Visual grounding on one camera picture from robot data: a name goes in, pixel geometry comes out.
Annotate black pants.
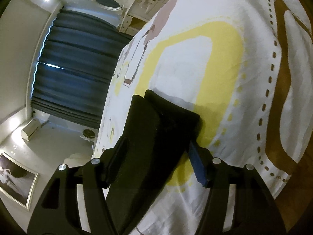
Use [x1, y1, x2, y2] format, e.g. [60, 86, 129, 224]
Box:
[101, 90, 201, 234]

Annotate framed wedding photo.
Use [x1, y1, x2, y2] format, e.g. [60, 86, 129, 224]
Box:
[1, 152, 38, 211]

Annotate white air conditioner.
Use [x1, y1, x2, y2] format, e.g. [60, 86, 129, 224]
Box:
[21, 118, 41, 141]

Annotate dark blue curtain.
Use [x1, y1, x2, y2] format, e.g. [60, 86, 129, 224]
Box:
[31, 8, 132, 129]

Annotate patterned white bed sheet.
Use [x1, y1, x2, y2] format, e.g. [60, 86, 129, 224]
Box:
[94, 0, 312, 234]

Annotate white oval vanity mirror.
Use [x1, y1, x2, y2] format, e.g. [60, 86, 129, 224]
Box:
[89, 0, 121, 11]

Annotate white dressing table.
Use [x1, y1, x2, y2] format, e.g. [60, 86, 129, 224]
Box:
[118, 0, 169, 36]

